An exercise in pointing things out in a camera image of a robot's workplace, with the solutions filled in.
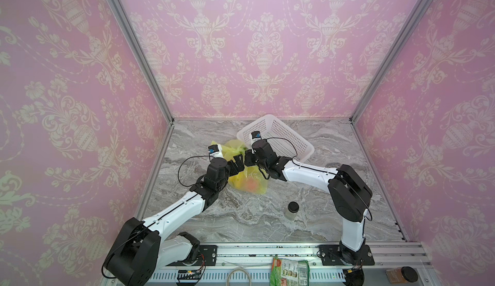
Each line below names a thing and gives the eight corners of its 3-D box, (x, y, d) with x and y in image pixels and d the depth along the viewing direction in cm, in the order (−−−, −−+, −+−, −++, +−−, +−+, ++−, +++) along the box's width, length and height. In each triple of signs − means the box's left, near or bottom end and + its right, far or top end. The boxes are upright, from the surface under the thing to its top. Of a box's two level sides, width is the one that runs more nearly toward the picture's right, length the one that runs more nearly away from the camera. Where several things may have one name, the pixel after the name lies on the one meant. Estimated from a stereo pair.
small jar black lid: (285, 220, 85) (288, 212, 77) (283, 209, 88) (287, 201, 80) (295, 220, 85) (299, 212, 77) (293, 209, 88) (298, 201, 80)
